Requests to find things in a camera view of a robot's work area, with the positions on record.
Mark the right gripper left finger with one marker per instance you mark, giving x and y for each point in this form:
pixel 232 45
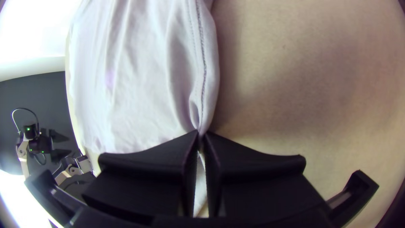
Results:
pixel 152 183

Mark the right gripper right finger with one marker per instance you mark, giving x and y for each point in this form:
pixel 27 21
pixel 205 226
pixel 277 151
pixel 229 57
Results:
pixel 259 187

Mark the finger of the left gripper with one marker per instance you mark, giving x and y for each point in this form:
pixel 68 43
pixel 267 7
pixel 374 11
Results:
pixel 56 136
pixel 58 155

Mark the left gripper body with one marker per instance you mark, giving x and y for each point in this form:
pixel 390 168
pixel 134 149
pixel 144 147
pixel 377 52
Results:
pixel 40 145

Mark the grey t-shirt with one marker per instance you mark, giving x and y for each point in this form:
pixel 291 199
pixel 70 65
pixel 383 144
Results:
pixel 139 79

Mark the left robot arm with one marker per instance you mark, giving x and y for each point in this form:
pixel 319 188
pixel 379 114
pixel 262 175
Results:
pixel 30 130

